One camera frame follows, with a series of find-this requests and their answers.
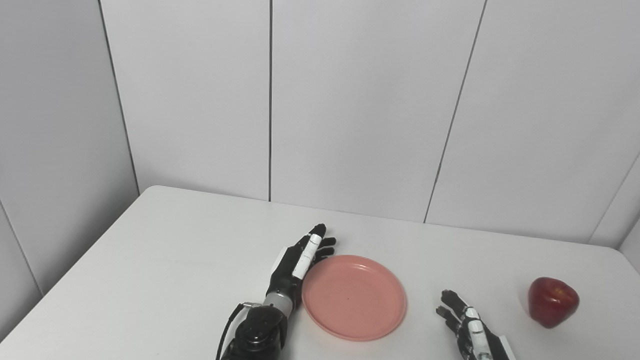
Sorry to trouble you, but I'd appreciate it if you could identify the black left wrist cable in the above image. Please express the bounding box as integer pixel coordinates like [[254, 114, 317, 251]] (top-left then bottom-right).
[[215, 301, 262, 360]]

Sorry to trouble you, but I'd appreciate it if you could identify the pink plate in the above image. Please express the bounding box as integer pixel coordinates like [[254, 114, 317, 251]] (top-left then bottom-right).
[[301, 254, 407, 342]]

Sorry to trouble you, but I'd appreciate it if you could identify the red apple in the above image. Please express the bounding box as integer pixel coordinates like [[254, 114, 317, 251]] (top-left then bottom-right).
[[528, 277, 581, 329]]

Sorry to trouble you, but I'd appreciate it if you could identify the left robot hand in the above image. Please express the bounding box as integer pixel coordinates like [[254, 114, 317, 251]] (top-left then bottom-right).
[[262, 223, 337, 318]]

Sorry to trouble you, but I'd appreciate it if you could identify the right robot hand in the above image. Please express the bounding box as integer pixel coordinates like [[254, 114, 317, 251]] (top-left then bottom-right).
[[435, 289, 518, 360]]

